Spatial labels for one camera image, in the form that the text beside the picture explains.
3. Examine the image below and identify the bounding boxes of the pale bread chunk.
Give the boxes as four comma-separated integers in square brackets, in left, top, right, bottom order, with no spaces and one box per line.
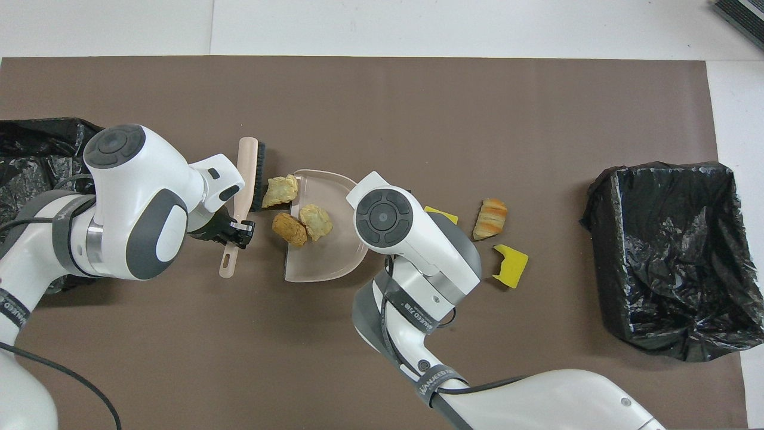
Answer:
[298,204,334,242]

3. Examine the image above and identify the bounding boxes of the orange striped bread piece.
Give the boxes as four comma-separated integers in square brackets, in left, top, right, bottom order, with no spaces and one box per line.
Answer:
[472,198,509,241]

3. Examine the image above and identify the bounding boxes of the beige hand brush black bristles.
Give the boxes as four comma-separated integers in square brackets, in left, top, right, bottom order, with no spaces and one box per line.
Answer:
[218,137,267,280]

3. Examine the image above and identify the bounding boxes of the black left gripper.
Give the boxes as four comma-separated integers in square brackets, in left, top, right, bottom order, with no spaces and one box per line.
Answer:
[188,206,256,248]

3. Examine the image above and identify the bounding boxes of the brown table mat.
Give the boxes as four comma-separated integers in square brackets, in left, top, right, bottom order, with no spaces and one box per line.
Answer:
[0,56,750,430]

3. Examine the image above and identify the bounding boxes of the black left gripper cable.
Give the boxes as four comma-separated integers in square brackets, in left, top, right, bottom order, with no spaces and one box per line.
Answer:
[0,173,123,430]

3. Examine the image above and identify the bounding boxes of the brown oval bread roll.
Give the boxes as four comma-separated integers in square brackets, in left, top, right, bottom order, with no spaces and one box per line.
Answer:
[272,213,309,247]

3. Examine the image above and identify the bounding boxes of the yellowish bread chunk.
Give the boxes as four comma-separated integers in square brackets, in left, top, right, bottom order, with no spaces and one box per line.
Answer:
[261,174,299,209]

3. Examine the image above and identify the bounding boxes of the dark grey ribbed device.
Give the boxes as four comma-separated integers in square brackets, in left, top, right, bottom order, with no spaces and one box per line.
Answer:
[710,0,764,51]

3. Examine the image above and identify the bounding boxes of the notched yellow sponge piece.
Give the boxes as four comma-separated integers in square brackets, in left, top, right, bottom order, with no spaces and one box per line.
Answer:
[492,244,529,290]

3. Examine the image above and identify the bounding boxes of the beige plastic dustpan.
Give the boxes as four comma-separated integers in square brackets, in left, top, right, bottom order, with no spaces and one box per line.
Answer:
[283,169,371,283]

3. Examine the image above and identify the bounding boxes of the plain yellow sponge piece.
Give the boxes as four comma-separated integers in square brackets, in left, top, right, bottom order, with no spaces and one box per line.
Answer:
[424,205,459,226]

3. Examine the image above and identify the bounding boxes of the black bag lined bin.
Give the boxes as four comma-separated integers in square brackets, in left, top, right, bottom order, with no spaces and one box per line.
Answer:
[0,118,107,294]
[579,161,764,363]

